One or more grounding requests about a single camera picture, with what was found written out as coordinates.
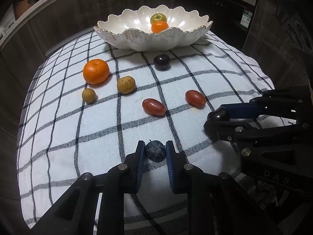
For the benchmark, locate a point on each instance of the green energy label sticker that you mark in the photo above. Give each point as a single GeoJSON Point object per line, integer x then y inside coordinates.
{"type": "Point", "coordinates": [246, 18]}

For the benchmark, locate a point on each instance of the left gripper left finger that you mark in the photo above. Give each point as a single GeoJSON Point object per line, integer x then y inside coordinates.
{"type": "Point", "coordinates": [95, 204]}

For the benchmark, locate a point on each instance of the blueberry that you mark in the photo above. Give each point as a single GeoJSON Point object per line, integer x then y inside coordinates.
{"type": "Point", "coordinates": [155, 151]}

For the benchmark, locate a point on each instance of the dark plum on cloth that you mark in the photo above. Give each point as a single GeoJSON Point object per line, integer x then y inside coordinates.
{"type": "Point", "coordinates": [162, 62]}

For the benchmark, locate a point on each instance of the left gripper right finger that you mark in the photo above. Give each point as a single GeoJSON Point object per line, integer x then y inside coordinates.
{"type": "Point", "coordinates": [216, 204]}

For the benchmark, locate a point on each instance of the small round tan longan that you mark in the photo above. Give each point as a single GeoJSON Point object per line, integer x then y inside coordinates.
{"type": "Point", "coordinates": [89, 95]}

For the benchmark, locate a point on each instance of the green apple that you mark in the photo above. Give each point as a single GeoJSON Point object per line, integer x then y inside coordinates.
{"type": "Point", "coordinates": [158, 17]}

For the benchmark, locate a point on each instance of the red grape tomato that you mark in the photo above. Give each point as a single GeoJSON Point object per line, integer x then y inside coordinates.
{"type": "Point", "coordinates": [154, 107]}
{"type": "Point", "coordinates": [195, 98]}

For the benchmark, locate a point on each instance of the white checkered cloth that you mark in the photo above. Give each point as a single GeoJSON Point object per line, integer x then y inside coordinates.
{"type": "Point", "coordinates": [62, 137]}

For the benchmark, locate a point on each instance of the large orange on cloth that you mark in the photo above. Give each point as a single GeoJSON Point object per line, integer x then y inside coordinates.
{"type": "Point", "coordinates": [96, 71]}

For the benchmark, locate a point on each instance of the white scalloped ceramic bowl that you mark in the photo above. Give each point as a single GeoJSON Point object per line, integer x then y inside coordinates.
{"type": "Point", "coordinates": [132, 29]}

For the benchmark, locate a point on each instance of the larger tan longan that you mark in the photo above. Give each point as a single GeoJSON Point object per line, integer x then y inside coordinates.
{"type": "Point", "coordinates": [126, 85]}

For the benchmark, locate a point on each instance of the dark plum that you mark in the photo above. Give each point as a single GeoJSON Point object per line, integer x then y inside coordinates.
{"type": "Point", "coordinates": [162, 62]}
{"type": "Point", "coordinates": [219, 114]}

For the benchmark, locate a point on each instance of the small orange in bowl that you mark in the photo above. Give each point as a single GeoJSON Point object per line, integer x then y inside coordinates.
{"type": "Point", "coordinates": [159, 26]}

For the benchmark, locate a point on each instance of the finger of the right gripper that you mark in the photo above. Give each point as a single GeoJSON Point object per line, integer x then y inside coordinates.
{"type": "Point", "coordinates": [292, 103]}
{"type": "Point", "coordinates": [247, 136]}

